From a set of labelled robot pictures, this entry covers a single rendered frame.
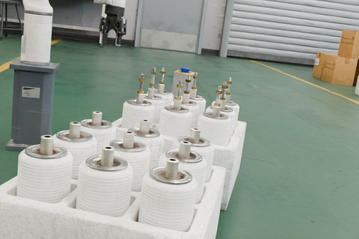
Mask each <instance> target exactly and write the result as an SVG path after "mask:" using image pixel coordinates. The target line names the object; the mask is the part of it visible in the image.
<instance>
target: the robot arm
mask: <svg viewBox="0 0 359 239"><path fill-rule="evenodd" d="M94 3H97V4H105V14H107V16H106V17H101V20H100V26H99V31H101V33H102V43H103V44H106V43H107V35H108V32H109V31H110V30H111V29H113V30H114V31H115V32H116V35H117V36H116V39H115V46H120V45H121V40H122V36H123V35H126V32H127V20H126V19H123V18H121V17H123V16H124V11H125V5H126V0H94ZM23 4H24V7H25V17H24V35H22V39H21V60H20V63H24V64H27V65H34V66H48V65H49V64H50V49H51V33H52V15H53V8H52V7H51V6H50V4H49V0H23ZM102 26H103V29H102ZM122 29H123V31H122Z"/></svg>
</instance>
